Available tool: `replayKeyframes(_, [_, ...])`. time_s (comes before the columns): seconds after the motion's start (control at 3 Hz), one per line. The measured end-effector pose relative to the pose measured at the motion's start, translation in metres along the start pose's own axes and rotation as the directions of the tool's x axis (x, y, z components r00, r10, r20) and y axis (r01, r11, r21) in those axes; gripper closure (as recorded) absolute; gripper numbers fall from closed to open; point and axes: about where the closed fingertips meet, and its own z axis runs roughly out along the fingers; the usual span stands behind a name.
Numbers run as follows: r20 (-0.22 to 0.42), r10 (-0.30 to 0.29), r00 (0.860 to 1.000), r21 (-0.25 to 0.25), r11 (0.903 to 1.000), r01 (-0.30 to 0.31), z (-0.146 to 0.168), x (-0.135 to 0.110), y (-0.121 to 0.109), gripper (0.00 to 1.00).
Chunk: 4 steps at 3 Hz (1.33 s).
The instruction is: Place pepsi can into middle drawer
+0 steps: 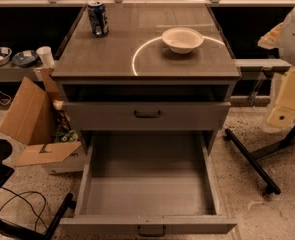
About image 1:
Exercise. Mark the blue pepsi can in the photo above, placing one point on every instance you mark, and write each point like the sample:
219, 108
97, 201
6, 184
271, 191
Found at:
98, 18

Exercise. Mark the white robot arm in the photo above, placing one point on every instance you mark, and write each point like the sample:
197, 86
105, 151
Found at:
281, 112

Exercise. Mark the grey drawer cabinet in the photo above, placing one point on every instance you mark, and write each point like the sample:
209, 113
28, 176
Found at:
133, 64

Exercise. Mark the closed grey upper drawer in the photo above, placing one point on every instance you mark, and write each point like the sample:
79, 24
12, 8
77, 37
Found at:
147, 116

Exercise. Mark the open grey middle drawer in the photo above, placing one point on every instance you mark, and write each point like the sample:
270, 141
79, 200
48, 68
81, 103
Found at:
149, 184

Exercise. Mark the white bowl on cabinet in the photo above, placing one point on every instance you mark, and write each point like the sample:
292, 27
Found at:
182, 40

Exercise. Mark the snack bags in box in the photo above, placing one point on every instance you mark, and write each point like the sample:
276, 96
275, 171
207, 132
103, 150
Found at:
64, 132

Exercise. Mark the brown cardboard box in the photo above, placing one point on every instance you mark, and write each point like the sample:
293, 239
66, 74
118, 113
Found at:
31, 121

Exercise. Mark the white paper cup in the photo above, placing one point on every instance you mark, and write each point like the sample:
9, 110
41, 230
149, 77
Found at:
46, 56

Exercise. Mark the blue patterned bowl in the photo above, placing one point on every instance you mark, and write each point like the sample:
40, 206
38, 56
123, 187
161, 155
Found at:
25, 58

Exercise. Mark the low grey shelf left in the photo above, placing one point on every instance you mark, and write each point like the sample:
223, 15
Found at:
12, 73

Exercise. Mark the black stand base right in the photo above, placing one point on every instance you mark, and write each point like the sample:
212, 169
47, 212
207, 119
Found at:
253, 157

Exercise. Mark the black chair left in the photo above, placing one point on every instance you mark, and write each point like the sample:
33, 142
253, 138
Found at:
12, 230

